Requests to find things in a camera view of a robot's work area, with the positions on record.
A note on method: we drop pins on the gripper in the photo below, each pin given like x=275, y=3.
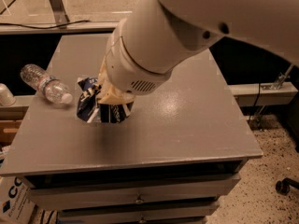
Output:
x=121, y=69

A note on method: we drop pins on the blue chip bag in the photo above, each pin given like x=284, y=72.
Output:
x=90, y=110

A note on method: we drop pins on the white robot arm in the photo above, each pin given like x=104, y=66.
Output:
x=160, y=34

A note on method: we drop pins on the clear plastic water bottle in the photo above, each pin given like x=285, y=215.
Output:
x=52, y=88

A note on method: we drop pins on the grey drawer cabinet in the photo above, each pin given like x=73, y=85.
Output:
x=168, y=163

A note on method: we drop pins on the white cardboard box blue logo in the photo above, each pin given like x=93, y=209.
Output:
x=15, y=207

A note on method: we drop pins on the black chair caster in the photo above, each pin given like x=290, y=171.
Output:
x=283, y=187

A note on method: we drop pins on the metal frame post left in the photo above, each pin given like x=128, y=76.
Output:
x=59, y=12

